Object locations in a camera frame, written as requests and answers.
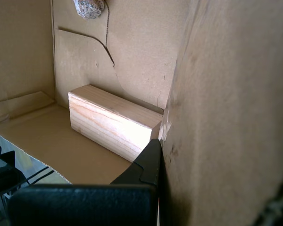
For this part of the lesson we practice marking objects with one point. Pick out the light wooden block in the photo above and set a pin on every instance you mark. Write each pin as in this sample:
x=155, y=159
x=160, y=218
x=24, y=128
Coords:
x=108, y=122

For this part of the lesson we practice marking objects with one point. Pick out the brown cardboard box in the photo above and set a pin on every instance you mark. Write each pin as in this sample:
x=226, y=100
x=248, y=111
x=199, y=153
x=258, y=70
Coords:
x=226, y=94

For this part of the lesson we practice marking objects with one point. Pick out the pinkish speckled granite rock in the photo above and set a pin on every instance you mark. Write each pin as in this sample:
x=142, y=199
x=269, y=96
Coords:
x=89, y=8

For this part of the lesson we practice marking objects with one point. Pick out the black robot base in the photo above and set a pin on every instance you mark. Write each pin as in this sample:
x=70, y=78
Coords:
x=4, y=176

